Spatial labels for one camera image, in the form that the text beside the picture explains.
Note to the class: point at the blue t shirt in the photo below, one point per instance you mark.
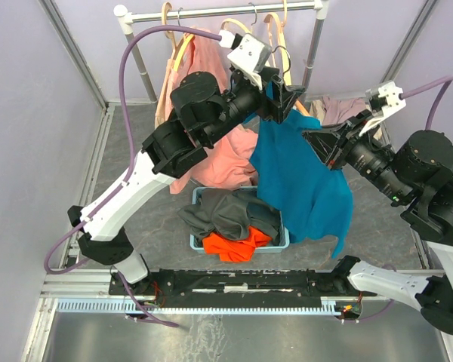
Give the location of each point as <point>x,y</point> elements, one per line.
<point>314,201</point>

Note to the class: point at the beige t shirt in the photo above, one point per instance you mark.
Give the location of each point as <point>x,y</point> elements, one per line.
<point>164,105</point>

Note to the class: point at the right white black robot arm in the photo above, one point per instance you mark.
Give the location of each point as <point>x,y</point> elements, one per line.
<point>419,178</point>

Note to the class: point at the cream garment on floor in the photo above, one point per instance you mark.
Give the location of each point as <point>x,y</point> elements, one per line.
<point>317,110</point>

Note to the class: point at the orange hanger of blue shirt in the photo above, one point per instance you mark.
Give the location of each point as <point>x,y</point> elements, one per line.
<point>286,66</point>

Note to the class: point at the light blue plastic basket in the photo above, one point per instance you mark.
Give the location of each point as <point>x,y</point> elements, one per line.
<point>284,233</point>

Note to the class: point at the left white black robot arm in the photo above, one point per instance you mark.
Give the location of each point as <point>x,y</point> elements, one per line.
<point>202,115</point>

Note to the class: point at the mauve clothes pile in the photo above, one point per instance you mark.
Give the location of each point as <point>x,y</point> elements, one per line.
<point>338,111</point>

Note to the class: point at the white hanger of grey shirt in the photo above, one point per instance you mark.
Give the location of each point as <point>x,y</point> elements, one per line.
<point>228,23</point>

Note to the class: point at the metal clothes rack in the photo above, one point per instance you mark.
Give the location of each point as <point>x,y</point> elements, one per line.
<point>127,19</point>

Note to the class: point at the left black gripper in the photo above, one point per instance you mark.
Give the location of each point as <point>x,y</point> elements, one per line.
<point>275,110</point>

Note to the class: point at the light blue cable duct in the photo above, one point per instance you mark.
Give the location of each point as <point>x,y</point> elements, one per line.
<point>127,306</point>

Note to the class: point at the beige hanger of beige shirt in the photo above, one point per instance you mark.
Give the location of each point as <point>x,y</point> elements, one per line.
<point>166,8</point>

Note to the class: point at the pink t shirt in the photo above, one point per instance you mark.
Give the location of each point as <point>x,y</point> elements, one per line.
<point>227,165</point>

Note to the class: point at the beige plastic hanger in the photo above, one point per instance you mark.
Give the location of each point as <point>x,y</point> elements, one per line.
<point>275,26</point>

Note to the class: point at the yellow hanger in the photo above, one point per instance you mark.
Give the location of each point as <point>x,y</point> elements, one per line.
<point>179,51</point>

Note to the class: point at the orange t shirt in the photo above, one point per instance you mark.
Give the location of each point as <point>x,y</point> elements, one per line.
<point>235,251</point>

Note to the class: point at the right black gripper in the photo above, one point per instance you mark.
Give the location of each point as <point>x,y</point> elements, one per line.
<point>330,145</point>

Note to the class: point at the dark grey t shirt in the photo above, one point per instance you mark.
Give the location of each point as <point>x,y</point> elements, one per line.
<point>231,214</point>

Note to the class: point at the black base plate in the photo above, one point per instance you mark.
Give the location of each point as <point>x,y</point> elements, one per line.
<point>241,288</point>

